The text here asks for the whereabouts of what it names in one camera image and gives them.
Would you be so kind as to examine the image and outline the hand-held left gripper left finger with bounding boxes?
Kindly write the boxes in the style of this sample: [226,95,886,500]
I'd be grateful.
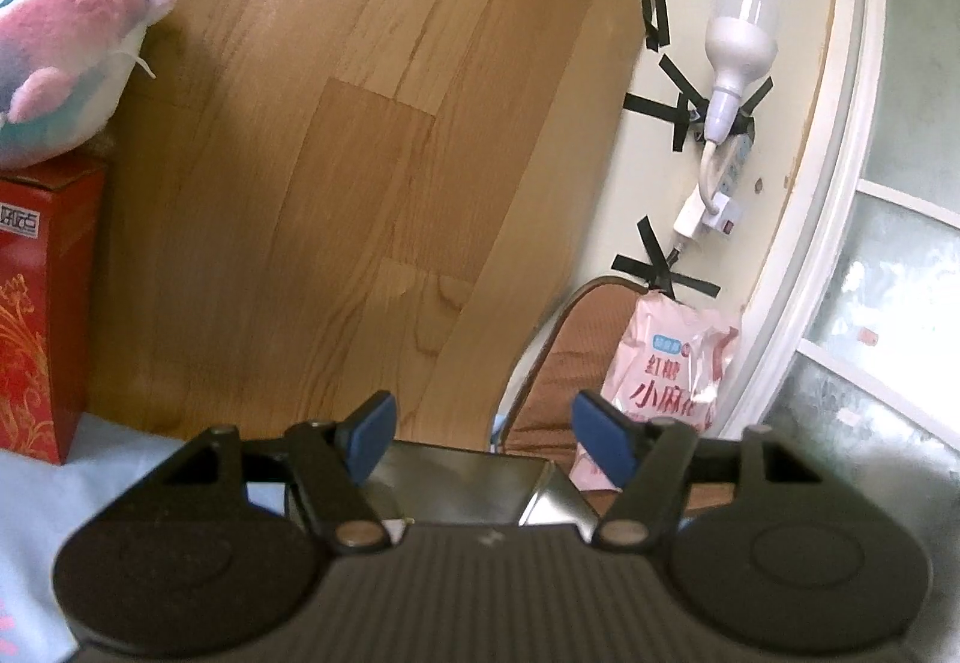
[131,391,397,554]

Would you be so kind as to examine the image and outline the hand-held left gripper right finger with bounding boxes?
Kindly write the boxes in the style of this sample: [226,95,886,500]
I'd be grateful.
[571,390,848,551]

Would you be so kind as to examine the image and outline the dark sheep wool box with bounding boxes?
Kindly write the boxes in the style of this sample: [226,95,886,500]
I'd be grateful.
[285,438,601,536]

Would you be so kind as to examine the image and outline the chair with brown cushion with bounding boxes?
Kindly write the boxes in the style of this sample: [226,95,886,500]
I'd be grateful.
[491,277,721,514]

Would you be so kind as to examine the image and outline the pink snack bag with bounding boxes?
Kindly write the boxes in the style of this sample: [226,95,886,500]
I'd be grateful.
[568,292,743,491]

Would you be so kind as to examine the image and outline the wooden headboard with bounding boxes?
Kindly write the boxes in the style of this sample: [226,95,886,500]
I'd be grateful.
[0,0,646,454]

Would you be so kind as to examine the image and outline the white framed glass door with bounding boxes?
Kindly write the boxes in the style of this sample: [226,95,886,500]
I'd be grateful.
[720,0,960,559]

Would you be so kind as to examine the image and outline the white power strip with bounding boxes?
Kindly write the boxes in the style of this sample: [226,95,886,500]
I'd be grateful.
[701,134,755,199]

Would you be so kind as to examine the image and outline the black tape strips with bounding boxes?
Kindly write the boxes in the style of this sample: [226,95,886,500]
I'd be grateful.
[613,0,775,302]

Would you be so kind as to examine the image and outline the red gift bag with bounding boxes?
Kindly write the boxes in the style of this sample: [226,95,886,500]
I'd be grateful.
[0,153,106,467]

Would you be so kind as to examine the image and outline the blue printed bed sheet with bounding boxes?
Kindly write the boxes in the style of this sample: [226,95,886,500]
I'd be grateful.
[0,408,301,663]

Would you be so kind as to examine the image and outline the white light bulb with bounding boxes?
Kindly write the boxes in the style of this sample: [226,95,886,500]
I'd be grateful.
[701,0,785,143]

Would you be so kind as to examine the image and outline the pink white plush toy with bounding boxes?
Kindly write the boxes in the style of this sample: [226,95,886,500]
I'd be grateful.
[0,0,177,169]

